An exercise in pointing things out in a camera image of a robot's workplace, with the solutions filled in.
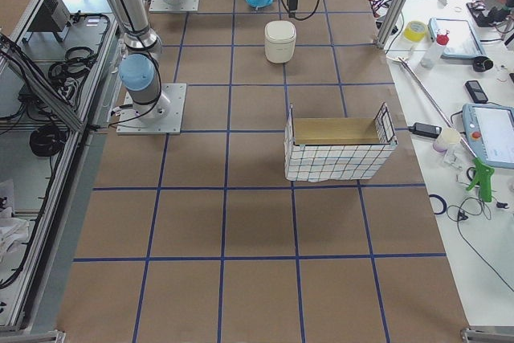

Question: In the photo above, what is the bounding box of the black coiled cable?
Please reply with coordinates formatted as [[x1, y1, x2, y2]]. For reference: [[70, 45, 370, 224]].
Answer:
[[30, 124, 67, 158]]

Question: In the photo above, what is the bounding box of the white purple cup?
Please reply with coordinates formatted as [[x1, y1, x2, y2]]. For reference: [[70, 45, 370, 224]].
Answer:
[[432, 127, 461, 153]]

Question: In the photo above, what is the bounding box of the white bottle red cap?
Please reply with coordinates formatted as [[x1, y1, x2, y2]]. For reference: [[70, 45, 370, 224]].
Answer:
[[420, 30, 449, 69]]

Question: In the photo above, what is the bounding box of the blue tape roll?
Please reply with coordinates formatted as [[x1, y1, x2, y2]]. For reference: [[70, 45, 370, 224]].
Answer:
[[429, 194, 447, 215]]

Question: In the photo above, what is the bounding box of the grid-patterned cardboard box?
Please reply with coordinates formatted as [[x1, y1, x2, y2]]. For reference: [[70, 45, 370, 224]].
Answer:
[[284, 103, 398, 182]]

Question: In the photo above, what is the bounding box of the green handled grabber stick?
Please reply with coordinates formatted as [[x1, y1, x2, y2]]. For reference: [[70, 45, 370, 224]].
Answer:
[[388, 56, 495, 203]]

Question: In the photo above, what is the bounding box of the black power adapter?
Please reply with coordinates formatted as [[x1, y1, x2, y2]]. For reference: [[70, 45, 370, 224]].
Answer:
[[408, 122, 442, 139]]

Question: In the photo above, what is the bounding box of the white trash can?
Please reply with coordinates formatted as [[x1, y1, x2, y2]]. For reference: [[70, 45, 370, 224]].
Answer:
[[264, 20, 296, 63]]

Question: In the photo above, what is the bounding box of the yellow tape roll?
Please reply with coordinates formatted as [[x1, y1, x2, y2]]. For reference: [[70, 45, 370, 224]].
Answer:
[[403, 20, 428, 43]]

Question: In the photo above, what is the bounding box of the grey control box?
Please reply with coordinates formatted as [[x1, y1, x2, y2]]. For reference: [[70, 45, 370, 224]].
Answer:
[[24, 0, 71, 43]]

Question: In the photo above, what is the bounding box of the black phone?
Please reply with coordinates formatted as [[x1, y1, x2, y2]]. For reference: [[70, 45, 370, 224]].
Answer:
[[465, 80, 488, 104]]

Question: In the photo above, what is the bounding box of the teach pendant tablet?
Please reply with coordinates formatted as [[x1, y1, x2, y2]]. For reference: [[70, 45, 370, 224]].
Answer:
[[428, 18, 486, 59]]

